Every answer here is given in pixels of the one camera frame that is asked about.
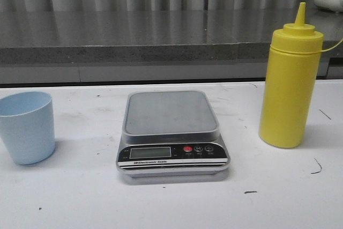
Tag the grey stone counter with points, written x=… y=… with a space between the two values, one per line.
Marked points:
x=137 y=47

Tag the silver electronic kitchen scale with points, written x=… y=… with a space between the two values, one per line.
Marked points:
x=169 y=133

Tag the light blue plastic cup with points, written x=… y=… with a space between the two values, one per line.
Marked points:
x=27 y=126

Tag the yellow squeeze bottle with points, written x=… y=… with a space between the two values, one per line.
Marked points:
x=292 y=66

